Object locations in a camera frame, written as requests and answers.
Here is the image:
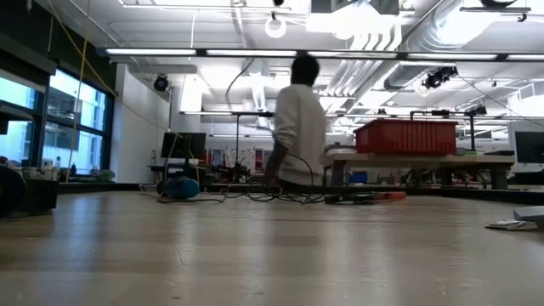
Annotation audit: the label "thin dark wire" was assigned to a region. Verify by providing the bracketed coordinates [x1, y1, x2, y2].
[157, 152, 329, 206]

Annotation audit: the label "person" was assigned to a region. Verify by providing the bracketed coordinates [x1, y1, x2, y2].
[262, 53, 328, 193]

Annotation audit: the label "black computer monitor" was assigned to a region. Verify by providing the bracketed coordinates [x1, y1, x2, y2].
[514, 130, 544, 165]
[160, 131, 207, 161]

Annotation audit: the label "white tape roll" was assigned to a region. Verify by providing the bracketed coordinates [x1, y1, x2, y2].
[263, 14, 288, 40]

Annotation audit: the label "red ribbed crate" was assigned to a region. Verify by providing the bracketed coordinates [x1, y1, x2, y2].
[354, 118, 458, 156]

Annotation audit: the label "wooden cart top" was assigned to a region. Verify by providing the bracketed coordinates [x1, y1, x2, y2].
[321, 151, 516, 169]

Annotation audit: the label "large window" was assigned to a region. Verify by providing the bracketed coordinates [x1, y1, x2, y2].
[0, 67, 116, 179]

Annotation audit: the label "black utility knife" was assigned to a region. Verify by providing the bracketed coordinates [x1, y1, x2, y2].
[484, 205, 544, 233]

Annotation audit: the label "blue-handled screwdriver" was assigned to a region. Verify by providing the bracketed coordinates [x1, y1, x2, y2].
[155, 175, 201, 201]

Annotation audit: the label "red-handled pliers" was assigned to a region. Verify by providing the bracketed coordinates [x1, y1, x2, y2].
[324, 190, 408, 206]

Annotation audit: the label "black ceiling camera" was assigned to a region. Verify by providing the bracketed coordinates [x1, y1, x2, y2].
[422, 65, 460, 91]

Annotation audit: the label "yellow cable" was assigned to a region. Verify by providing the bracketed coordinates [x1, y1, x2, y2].
[45, 0, 120, 184]

